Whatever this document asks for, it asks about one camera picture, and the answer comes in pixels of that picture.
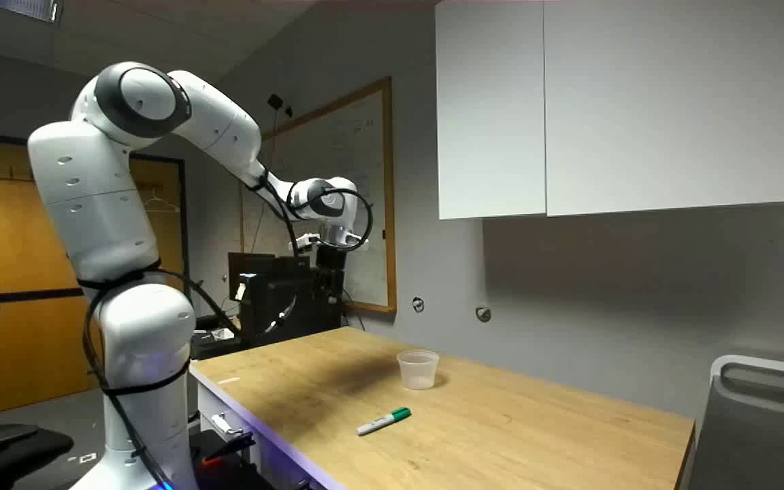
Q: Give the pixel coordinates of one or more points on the black equipment box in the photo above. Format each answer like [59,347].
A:
[278,294]

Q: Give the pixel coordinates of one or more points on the black device with red parts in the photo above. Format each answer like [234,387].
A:
[220,450]

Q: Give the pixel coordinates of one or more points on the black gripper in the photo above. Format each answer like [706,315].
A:
[332,256]

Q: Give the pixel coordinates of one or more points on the round metal wall knob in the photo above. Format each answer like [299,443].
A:
[417,304]
[483,315]

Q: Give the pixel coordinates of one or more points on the small black wall device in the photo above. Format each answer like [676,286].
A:
[277,101]

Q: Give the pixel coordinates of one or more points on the black door push bar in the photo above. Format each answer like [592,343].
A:
[13,298]

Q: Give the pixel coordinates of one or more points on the white wall cabinet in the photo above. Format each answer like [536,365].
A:
[681,104]
[492,109]

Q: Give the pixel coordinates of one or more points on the green and white marker pen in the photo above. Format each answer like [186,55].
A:
[386,420]

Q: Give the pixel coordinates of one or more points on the orange wooden door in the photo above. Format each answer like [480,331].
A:
[2,234]

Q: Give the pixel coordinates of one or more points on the wood framed whiteboard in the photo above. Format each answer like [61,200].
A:
[353,172]

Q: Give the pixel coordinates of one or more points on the rectangular ceiling light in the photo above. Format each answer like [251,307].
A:
[27,6]

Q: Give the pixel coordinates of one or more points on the clear plastic cup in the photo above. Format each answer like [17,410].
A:
[417,368]

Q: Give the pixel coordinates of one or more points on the black office chair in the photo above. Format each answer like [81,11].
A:
[2,450]

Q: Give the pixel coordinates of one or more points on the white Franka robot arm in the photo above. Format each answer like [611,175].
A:
[93,200]

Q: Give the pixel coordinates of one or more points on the grey chair back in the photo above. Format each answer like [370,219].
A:
[760,426]

